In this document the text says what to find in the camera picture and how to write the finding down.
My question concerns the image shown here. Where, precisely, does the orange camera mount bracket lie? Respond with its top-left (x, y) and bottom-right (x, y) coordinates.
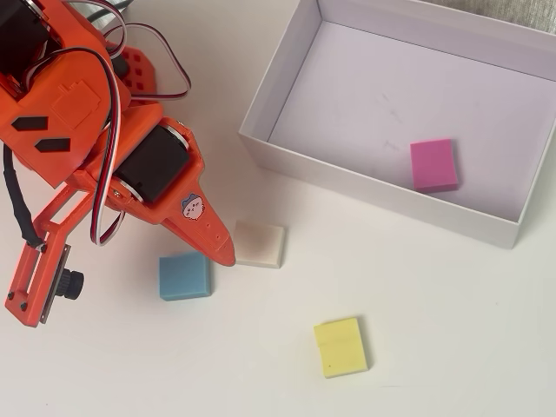
top-left (3, 180), bottom-right (102, 328)

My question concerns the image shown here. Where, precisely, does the blue foam cuboid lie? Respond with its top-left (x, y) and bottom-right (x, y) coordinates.
top-left (158, 251), bottom-right (214, 302)

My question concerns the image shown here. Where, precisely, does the pink foam cuboid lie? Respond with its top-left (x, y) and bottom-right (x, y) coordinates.
top-left (409, 138), bottom-right (460, 193)

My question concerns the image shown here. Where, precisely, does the orange gripper black servo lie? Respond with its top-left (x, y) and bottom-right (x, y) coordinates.
top-left (69, 103), bottom-right (237, 268)

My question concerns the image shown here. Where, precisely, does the white cardboard bin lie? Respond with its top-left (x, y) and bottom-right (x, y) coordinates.
top-left (237, 0), bottom-right (556, 250)

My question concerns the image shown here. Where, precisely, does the white foam cuboid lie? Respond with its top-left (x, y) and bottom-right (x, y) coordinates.
top-left (234, 220), bottom-right (287, 269)

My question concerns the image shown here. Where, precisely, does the white red black servo wire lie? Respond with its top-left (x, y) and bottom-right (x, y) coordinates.
top-left (103, 22), bottom-right (192, 104)
top-left (25, 45), bottom-right (128, 248)

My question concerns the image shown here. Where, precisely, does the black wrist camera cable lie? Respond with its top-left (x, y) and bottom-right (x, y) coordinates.
top-left (2, 142), bottom-right (48, 254)

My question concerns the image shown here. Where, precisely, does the yellow foam cuboid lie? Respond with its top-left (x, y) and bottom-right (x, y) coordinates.
top-left (313, 316), bottom-right (371, 379)

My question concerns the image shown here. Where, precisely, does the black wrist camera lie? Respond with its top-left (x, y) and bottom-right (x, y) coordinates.
top-left (41, 242), bottom-right (86, 326)

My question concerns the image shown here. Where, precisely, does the beige woven curtain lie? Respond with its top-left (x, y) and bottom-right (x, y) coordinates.
top-left (447, 0), bottom-right (556, 32)

